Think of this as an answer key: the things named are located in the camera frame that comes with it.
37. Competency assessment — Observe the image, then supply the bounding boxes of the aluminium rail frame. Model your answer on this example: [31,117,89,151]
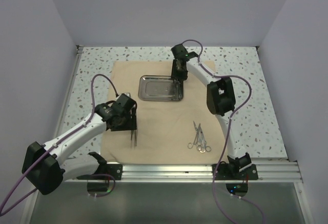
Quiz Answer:
[32,44,307,223]

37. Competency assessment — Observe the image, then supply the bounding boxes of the beige cloth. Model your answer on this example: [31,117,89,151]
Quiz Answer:
[100,61,225,165]

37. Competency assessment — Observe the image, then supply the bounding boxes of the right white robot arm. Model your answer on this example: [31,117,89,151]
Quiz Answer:
[171,44,252,179]

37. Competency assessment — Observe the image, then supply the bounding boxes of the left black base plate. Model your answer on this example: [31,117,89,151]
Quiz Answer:
[76,162,123,181]

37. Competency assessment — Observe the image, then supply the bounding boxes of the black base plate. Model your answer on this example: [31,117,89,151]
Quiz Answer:
[212,161,259,180]
[76,162,123,181]

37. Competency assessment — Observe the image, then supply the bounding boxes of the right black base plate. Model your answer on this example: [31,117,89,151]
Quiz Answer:
[212,161,259,180]

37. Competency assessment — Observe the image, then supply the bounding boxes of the steel surgical scissors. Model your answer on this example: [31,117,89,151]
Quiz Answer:
[193,122,206,153]

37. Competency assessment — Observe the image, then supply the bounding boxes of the steel instrument tray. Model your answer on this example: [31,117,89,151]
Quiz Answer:
[138,75,183,101]

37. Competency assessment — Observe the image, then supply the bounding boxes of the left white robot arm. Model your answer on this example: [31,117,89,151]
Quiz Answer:
[22,93,137,195]

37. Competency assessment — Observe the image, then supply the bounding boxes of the steel scalpel handle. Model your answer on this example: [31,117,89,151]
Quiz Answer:
[174,80,180,100]

